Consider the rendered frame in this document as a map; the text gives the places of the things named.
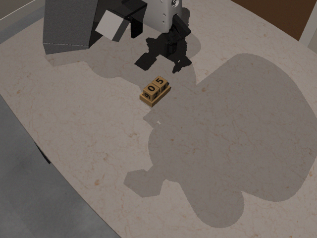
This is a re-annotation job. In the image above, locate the wooden tray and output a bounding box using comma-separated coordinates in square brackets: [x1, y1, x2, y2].
[140, 85, 170, 107]

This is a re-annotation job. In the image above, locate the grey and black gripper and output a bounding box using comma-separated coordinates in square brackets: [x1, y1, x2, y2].
[129, 0, 191, 58]

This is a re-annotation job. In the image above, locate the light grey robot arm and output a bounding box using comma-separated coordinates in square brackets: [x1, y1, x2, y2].
[95, 0, 147, 42]

